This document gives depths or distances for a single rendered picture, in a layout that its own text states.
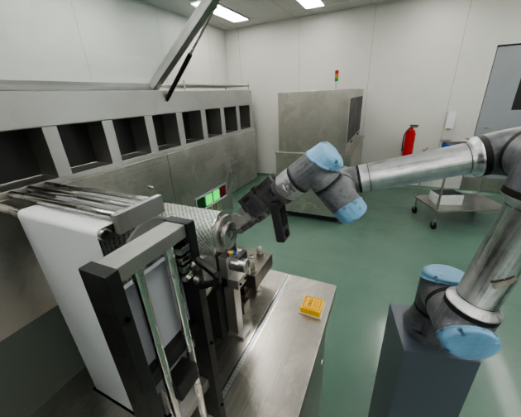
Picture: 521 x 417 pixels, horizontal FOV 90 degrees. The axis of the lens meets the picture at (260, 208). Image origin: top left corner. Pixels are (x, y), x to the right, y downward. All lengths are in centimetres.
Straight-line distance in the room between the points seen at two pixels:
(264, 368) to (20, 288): 65
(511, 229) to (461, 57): 453
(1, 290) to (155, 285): 44
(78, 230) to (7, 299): 35
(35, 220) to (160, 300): 29
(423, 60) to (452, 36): 41
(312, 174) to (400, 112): 453
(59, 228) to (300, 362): 70
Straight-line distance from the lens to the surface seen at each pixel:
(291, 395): 84
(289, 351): 91
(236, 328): 93
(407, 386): 112
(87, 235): 51
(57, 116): 83
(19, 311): 87
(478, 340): 82
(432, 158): 76
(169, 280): 46
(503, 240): 73
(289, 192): 63
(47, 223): 61
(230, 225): 76
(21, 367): 94
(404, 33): 512
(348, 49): 516
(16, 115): 80
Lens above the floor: 162
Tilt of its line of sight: 23 degrees down
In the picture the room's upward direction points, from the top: 3 degrees counter-clockwise
